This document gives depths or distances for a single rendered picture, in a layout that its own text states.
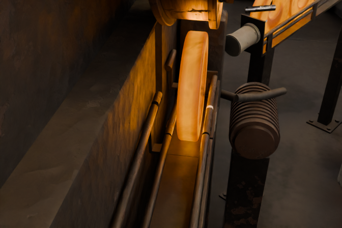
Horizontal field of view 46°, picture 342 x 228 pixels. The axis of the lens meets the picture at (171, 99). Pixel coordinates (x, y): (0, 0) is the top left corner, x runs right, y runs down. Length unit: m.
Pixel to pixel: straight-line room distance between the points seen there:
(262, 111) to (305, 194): 0.64
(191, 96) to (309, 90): 1.69
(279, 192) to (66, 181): 1.31
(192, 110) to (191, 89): 0.03
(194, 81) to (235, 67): 1.79
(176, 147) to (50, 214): 0.41
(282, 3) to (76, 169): 0.92
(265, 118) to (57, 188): 0.75
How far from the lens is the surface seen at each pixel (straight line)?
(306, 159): 1.78
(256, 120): 1.01
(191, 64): 0.60
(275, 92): 1.08
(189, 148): 0.70
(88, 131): 0.39
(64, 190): 0.34
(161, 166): 0.61
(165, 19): 0.51
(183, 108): 0.61
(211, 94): 0.74
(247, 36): 1.06
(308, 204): 1.59
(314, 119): 2.02
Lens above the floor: 1.11
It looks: 33 degrees down
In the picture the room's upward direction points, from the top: 1 degrees clockwise
